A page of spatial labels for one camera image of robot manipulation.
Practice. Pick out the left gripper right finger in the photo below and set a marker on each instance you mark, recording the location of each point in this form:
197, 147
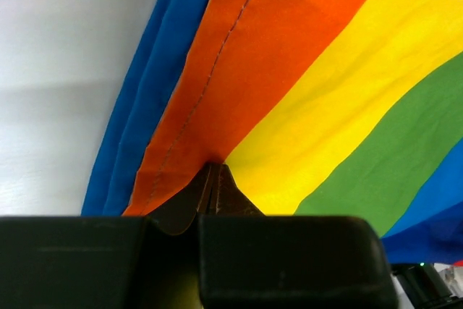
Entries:
249, 260

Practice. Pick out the rainbow striped shorts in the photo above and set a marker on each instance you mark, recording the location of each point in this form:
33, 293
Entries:
304, 107

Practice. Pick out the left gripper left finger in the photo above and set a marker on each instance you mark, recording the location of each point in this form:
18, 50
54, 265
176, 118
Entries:
166, 275

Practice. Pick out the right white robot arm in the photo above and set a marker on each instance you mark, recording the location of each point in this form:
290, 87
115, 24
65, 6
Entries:
424, 287

